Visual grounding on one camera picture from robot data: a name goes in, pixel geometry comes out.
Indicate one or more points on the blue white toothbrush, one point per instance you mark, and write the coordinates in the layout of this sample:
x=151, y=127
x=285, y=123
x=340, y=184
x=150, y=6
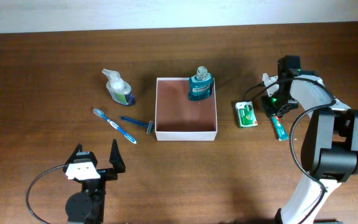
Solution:
x=100, y=113

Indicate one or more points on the toothpaste tube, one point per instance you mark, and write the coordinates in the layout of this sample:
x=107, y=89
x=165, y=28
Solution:
x=279, y=128

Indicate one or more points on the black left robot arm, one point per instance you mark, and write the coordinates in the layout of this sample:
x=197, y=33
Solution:
x=87, y=205

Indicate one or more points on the teal mouthwash bottle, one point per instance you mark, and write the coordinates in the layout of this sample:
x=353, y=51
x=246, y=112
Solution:
x=200, y=84

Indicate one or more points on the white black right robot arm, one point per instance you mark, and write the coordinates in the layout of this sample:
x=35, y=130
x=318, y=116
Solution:
x=329, y=153

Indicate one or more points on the white cardboard box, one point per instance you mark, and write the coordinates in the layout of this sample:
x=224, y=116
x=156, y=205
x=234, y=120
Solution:
x=179, y=119

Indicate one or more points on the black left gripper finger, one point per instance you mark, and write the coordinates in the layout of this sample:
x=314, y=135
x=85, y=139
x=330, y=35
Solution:
x=72, y=157
x=115, y=158

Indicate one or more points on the clear foam soap dispenser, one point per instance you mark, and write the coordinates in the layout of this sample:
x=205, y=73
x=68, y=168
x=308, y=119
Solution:
x=120, y=91

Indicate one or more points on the green white soap bar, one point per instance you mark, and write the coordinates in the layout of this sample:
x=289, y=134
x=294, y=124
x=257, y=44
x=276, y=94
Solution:
x=245, y=114

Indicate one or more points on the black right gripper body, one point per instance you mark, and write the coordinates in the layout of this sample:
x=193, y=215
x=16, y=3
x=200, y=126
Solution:
x=278, y=103

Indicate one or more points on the blue disposable razor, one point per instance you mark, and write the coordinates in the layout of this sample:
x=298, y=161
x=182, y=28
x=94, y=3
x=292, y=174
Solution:
x=148, y=125

